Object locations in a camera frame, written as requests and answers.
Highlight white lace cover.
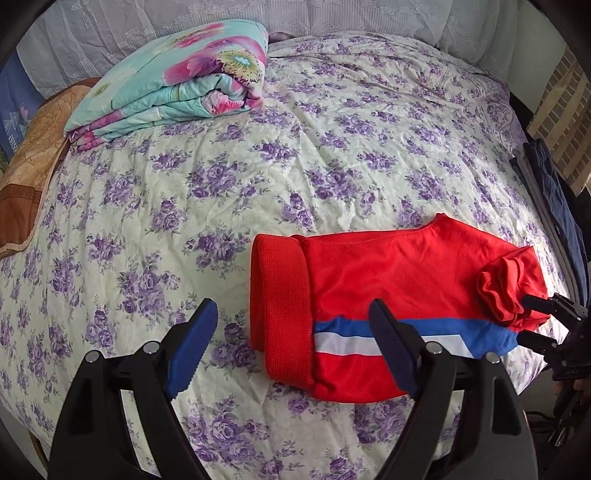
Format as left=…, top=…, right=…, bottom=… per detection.
left=16, top=0, right=568, bottom=100

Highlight red pants with blue stripe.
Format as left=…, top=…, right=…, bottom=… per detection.
left=249, top=213, right=550, bottom=402

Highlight folded teal floral quilt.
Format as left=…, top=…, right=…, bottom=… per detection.
left=65, top=19, right=269, bottom=151

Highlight brown patterned pillow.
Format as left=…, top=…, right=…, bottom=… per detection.
left=0, top=78, right=100, bottom=261

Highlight dark navy clothes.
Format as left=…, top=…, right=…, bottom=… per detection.
left=510, top=138, right=589, bottom=315

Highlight blue printed cloth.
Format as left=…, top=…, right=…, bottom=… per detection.
left=0, top=55, right=47, bottom=162

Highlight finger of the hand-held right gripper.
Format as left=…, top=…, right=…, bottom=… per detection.
left=517, top=332, right=561, bottom=358
left=522, top=293, right=583, bottom=324

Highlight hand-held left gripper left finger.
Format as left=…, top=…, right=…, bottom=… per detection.
left=48, top=298, right=219, bottom=480

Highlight purple floral bedsheet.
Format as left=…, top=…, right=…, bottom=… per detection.
left=0, top=32, right=568, bottom=480

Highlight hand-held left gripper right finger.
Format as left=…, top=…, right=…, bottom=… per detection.
left=369, top=298, right=539, bottom=480

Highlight brick pattern curtain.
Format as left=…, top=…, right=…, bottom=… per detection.
left=526, top=46, right=591, bottom=195

